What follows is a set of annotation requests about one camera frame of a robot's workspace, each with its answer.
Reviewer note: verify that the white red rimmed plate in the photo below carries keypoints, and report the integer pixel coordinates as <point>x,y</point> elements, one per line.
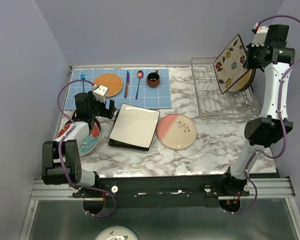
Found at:
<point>88,143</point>

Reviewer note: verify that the white square plate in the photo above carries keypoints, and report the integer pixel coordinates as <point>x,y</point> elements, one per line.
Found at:
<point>134,125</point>

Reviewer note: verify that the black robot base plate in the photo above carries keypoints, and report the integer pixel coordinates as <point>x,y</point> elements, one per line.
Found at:
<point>167,191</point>

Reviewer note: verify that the cream square dark-rimmed plate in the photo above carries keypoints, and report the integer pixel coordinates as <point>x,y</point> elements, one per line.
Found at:
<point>229,65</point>

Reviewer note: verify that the iridescent spoon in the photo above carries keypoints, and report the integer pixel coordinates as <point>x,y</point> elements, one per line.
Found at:
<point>140,75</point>

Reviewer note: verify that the aluminium frame rail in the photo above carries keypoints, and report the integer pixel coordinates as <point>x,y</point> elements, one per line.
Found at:
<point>267,188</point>

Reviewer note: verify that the blue grid placemat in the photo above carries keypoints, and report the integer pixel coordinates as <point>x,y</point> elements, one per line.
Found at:
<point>148,97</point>

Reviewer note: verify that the black teal square plate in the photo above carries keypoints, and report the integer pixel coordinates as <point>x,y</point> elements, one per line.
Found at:
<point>127,147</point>

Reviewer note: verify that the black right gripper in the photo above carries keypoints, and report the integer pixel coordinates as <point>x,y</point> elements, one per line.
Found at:
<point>250,64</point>

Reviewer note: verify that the woven wicker round trivet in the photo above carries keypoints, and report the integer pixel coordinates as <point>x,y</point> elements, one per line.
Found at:
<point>112,81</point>

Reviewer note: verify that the orange black mug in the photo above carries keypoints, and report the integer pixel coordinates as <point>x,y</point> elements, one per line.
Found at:
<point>153,79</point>

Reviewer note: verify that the white floral plate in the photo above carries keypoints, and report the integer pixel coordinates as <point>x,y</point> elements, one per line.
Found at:
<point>117,233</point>

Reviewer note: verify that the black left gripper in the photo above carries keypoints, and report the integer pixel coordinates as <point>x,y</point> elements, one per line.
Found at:
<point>107,113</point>

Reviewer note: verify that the red rimmed round plate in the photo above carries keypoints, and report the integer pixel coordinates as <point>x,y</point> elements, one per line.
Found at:
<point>96,126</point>

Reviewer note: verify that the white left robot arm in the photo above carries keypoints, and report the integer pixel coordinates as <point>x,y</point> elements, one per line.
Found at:
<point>61,162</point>

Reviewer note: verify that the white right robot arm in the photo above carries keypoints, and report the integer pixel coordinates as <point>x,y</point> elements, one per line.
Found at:
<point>268,51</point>

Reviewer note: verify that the iridescent knife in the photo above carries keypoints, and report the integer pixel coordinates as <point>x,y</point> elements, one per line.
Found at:
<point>127,83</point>

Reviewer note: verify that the beige floral round plate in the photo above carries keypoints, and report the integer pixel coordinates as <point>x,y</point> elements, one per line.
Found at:
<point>176,131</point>

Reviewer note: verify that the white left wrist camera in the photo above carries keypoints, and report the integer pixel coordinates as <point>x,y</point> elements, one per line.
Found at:
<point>100,92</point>

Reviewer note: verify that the blue fork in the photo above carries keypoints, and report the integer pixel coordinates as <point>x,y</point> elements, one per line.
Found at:
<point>82,77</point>

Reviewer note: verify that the wire dish rack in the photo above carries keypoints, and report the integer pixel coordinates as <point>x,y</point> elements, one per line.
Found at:
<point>240,106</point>

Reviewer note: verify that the yellow round plate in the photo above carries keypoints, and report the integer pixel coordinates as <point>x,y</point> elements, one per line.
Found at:
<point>243,83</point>

